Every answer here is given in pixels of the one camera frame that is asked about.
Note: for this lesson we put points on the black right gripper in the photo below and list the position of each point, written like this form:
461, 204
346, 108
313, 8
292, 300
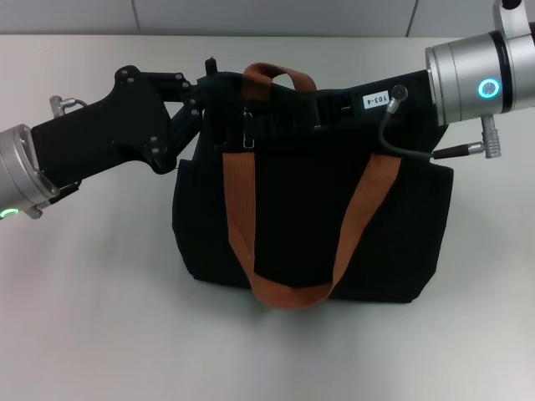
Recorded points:
342, 106

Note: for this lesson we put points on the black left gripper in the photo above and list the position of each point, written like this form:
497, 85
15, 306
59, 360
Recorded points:
104, 133

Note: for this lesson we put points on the silver zipper pull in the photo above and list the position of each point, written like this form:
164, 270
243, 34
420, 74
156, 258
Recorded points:
248, 129

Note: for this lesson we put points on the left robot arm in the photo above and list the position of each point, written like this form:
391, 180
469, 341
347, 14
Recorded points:
18, 167

